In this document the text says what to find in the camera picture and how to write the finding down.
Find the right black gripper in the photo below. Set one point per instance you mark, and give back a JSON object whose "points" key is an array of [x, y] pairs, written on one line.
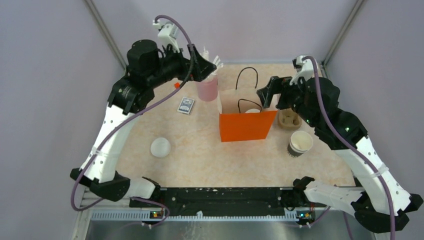
{"points": [[277, 85]]}

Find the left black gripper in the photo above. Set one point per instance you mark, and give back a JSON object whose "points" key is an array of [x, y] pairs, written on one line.
{"points": [[202, 67]]}

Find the white plastic cup lid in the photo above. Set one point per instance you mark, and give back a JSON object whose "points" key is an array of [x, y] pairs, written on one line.
{"points": [[253, 110]]}

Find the orange paper bag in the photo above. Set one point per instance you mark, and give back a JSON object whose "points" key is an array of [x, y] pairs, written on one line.
{"points": [[234, 124]]}

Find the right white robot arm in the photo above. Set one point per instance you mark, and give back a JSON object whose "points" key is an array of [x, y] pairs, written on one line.
{"points": [[383, 204]]}

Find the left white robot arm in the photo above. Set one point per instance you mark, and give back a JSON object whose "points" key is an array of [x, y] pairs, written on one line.
{"points": [[131, 96]]}

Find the white wrapped straws bundle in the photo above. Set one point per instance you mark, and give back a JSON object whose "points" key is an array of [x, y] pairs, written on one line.
{"points": [[215, 60]]}

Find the pink straw holder cup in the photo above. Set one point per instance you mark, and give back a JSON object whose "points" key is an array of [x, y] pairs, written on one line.
{"points": [[207, 90]]}

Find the blue playing card box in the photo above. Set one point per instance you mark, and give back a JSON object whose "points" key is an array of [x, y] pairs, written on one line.
{"points": [[186, 105]]}

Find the stack of paper cups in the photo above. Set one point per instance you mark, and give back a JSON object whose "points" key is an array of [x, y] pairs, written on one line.
{"points": [[300, 142]]}

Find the stack of white lids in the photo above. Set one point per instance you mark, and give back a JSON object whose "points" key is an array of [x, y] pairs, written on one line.
{"points": [[160, 147]]}

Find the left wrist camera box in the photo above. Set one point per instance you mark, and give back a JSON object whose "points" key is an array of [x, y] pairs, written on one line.
{"points": [[167, 35]]}

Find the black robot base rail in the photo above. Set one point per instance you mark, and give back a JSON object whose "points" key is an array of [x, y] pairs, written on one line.
{"points": [[231, 201]]}

